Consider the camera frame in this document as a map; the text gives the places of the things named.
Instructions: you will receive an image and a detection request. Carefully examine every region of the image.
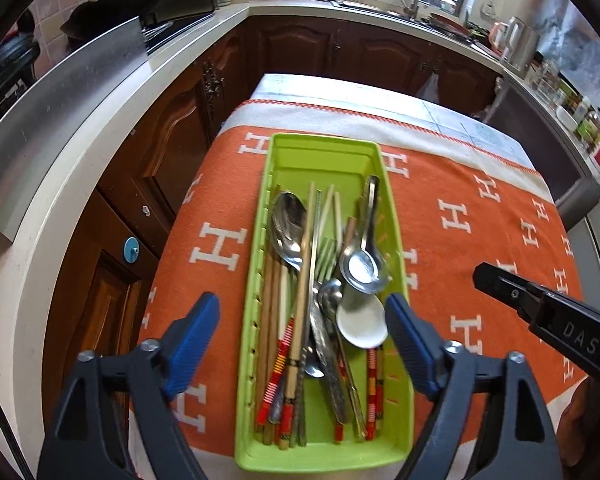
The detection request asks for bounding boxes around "black pressure cooker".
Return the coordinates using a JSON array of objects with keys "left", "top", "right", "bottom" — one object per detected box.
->
[{"left": 0, "top": 9, "right": 39, "bottom": 127}]

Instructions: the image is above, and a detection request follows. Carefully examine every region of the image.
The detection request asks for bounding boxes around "pink and white kettle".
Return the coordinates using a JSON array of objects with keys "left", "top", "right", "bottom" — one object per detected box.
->
[{"left": 487, "top": 22, "right": 511, "bottom": 54}]

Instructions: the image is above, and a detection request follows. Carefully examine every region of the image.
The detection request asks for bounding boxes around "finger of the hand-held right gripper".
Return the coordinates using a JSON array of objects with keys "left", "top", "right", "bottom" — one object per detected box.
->
[{"left": 472, "top": 262, "right": 546, "bottom": 331}]

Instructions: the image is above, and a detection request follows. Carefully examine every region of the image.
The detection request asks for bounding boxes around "light bamboo chopstick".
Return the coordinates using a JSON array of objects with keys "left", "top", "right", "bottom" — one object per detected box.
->
[{"left": 280, "top": 181, "right": 317, "bottom": 451}]

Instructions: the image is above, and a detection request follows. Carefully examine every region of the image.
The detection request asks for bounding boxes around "white plastic bag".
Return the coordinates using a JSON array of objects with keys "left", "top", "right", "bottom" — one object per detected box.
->
[{"left": 414, "top": 74, "right": 442, "bottom": 104}]

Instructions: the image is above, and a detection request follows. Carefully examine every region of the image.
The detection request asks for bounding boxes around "black wok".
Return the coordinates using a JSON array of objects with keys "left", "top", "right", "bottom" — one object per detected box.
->
[{"left": 61, "top": 0, "right": 147, "bottom": 47}]

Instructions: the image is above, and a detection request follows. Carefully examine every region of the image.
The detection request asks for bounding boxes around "person's right hand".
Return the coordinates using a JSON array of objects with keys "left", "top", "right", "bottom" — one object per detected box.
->
[{"left": 560, "top": 376, "right": 600, "bottom": 480}]

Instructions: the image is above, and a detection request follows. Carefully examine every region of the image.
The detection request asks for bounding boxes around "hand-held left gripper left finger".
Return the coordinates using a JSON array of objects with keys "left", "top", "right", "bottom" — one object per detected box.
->
[{"left": 37, "top": 291, "right": 221, "bottom": 480}]

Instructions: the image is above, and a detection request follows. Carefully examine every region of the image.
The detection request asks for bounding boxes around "long-handled steel spoon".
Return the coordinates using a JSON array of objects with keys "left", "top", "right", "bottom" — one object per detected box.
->
[
  {"left": 269, "top": 384, "right": 286, "bottom": 424},
  {"left": 304, "top": 352, "right": 326, "bottom": 379}
]

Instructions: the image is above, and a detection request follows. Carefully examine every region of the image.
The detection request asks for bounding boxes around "stainless steel panel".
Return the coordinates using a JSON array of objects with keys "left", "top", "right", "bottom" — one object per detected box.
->
[{"left": 0, "top": 14, "right": 149, "bottom": 244}]

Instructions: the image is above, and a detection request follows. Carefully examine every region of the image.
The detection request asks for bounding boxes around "white ceramic spoon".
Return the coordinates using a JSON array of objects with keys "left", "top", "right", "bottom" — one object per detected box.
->
[{"left": 336, "top": 287, "right": 389, "bottom": 350}]

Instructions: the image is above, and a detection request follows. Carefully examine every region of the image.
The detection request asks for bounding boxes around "pale printed table cover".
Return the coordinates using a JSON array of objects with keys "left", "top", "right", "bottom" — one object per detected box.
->
[{"left": 249, "top": 73, "right": 542, "bottom": 174}]

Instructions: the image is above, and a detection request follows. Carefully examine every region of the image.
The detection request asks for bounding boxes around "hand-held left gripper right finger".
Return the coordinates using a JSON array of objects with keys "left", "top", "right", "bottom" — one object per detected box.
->
[{"left": 384, "top": 292, "right": 563, "bottom": 480}]

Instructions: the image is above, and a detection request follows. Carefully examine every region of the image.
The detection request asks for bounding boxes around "steel electric kettle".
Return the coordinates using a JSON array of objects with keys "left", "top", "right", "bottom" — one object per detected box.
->
[{"left": 502, "top": 16, "right": 539, "bottom": 74}]

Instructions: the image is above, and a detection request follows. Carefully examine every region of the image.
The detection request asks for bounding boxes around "light chopstick red striped end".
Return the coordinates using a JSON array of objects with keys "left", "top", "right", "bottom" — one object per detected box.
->
[
  {"left": 322, "top": 184, "right": 337, "bottom": 261},
  {"left": 375, "top": 347, "right": 385, "bottom": 434},
  {"left": 365, "top": 347, "right": 377, "bottom": 434}
]

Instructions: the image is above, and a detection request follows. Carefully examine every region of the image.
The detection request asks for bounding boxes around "medium steel spoon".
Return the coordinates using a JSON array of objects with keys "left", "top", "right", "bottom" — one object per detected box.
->
[{"left": 338, "top": 175, "right": 394, "bottom": 295}]

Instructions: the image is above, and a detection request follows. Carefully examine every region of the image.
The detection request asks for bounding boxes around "red rimmed plate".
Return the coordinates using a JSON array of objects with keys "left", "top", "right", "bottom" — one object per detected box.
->
[{"left": 429, "top": 12, "right": 472, "bottom": 32}]

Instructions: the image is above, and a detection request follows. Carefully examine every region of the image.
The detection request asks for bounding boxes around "large steel spoon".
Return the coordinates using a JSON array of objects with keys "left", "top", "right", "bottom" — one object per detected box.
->
[{"left": 270, "top": 191, "right": 310, "bottom": 281}]

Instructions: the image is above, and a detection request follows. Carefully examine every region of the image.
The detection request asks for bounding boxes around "green plastic utensil tray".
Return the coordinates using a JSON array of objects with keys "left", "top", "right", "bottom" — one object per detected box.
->
[{"left": 234, "top": 132, "right": 414, "bottom": 472}]

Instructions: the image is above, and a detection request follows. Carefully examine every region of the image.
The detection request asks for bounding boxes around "orange patterned blanket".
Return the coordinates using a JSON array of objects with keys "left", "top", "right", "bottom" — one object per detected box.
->
[{"left": 127, "top": 99, "right": 588, "bottom": 456}]

